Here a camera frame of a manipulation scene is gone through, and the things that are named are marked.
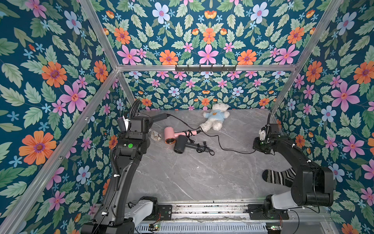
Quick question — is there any pink hair dryer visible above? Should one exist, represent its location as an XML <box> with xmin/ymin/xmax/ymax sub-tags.
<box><xmin>164</xmin><ymin>126</ymin><xmax>199</xmax><ymax>144</ymax></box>

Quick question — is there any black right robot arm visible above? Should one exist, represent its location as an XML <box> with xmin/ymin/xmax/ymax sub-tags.
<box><xmin>253</xmin><ymin>123</ymin><xmax>334</xmax><ymax>212</ymax></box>

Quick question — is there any aluminium front rail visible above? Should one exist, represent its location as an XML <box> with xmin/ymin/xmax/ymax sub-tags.
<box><xmin>159</xmin><ymin>199</ymin><xmax>333</xmax><ymax>224</ymax></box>

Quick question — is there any black cord of grey dryer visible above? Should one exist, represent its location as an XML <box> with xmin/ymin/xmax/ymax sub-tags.
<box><xmin>196</xmin><ymin>141</ymin><xmax>216</xmax><ymax>156</ymax></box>

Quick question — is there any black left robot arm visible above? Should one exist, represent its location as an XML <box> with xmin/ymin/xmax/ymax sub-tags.
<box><xmin>81</xmin><ymin>117</ymin><xmax>155</xmax><ymax>234</ymax></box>

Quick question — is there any black boxy hair dryer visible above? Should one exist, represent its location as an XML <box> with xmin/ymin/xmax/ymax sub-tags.
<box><xmin>149</xmin><ymin>113</ymin><xmax>170</xmax><ymax>123</ymax></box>

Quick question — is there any dark grey round hair dryer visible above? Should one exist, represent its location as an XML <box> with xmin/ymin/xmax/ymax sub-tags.
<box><xmin>174</xmin><ymin>135</ymin><xmax>205</xmax><ymax>154</ymax></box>

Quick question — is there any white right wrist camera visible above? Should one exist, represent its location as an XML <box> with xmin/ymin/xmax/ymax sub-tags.
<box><xmin>259</xmin><ymin>130</ymin><xmax>267</xmax><ymax>141</ymax></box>

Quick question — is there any black hook rail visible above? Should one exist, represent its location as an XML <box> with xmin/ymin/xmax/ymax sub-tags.
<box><xmin>174</xmin><ymin>65</ymin><xmax>237</xmax><ymax>73</ymax></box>

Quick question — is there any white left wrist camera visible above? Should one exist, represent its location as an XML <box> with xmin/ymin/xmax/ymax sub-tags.
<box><xmin>117</xmin><ymin>116</ymin><xmax>129</xmax><ymax>132</ymax></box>

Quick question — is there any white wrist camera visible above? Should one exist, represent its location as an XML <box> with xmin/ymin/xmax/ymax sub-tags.
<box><xmin>259</xmin><ymin>130</ymin><xmax>267</xmax><ymax>141</ymax></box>
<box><xmin>117</xmin><ymin>116</ymin><xmax>129</xmax><ymax>132</ymax></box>

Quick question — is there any striped black white sock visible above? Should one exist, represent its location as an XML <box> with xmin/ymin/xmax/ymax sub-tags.
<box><xmin>262</xmin><ymin>168</ymin><xmax>296</xmax><ymax>188</ymax></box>

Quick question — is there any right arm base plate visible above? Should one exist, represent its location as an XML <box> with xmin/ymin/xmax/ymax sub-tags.
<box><xmin>246</xmin><ymin>204</ymin><xmax>289</xmax><ymax>220</ymax></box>

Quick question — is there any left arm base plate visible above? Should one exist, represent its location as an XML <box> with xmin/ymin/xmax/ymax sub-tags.
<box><xmin>151</xmin><ymin>205</ymin><xmax>172</xmax><ymax>221</ymax></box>

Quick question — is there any white teddy bear blue shirt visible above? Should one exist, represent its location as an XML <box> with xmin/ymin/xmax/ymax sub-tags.
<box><xmin>200</xmin><ymin>103</ymin><xmax>230</xmax><ymax>132</ymax></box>

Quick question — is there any black cord of boxy dryer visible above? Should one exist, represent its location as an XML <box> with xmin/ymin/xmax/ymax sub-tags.
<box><xmin>166</xmin><ymin>113</ymin><xmax>258</xmax><ymax>155</ymax></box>

